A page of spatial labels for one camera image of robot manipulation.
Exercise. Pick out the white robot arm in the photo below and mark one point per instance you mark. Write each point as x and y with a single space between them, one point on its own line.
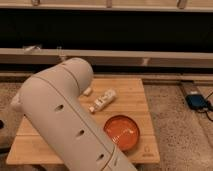
49 100

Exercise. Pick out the small white bottle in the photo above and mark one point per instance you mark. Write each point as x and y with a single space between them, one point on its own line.
102 101

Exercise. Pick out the white rectangular sponge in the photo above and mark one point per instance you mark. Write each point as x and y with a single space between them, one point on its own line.
87 92

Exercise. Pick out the orange round bowl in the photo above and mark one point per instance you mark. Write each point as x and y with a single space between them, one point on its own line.
123 131

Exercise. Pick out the blue device on floor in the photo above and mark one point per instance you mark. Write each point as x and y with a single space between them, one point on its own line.
196 101

